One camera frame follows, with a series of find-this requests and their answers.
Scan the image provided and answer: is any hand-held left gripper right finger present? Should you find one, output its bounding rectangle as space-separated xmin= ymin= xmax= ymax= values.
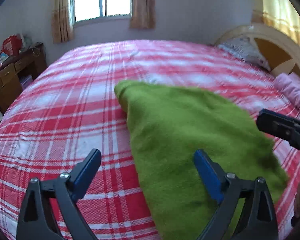
xmin=193 ymin=149 xmax=278 ymax=240

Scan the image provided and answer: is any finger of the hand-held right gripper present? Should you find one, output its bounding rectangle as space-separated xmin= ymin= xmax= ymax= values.
xmin=256 ymin=108 xmax=300 ymax=153

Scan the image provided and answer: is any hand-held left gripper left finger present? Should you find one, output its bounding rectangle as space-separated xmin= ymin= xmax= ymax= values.
xmin=16 ymin=148 xmax=102 ymax=240

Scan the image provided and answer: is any green fuzzy towel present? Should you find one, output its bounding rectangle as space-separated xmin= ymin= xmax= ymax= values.
xmin=114 ymin=79 xmax=289 ymax=240

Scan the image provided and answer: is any pink blanket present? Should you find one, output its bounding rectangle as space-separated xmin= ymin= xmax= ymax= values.
xmin=275 ymin=72 xmax=300 ymax=123

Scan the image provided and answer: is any bed with red plaid sheet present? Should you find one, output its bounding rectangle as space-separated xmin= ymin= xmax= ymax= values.
xmin=0 ymin=39 xmax=300 ymax=240

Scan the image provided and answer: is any grey patterned pillow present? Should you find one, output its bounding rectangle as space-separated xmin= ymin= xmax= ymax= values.
xmin=217 ymin=36 xmax=272 ymax=72

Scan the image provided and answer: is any cream wooden headboard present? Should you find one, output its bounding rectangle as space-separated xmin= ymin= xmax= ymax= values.
xmin=214 ymin=24 xmax=300 ymax=88

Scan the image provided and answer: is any yellow curtain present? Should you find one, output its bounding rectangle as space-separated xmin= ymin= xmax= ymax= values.
xmin=251 ymin=0 xmax=300 ymax=47

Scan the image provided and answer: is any wooden desk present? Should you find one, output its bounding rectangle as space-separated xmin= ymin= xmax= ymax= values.
xmin=0 ymin=42 xmax=48 ymax=113

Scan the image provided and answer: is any white plastic bag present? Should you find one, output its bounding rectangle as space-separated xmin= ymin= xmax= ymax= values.
xmin=20 ymin=33 xmax=33 ymax=53

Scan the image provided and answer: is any red bag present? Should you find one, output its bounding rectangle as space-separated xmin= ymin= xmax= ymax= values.
xmin=1 ymin=34 xmax=23 ymax=57

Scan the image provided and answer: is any beige patterned curtain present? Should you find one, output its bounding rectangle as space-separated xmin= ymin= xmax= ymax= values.
xmin=52 ymin=0 xmax=75 ymax=44
xmin=129 ymin=0 xmax=156 ymax=30

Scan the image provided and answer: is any window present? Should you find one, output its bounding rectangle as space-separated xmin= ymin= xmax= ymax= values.
xmin=71 ymin=0 xmax=133 ymax=27

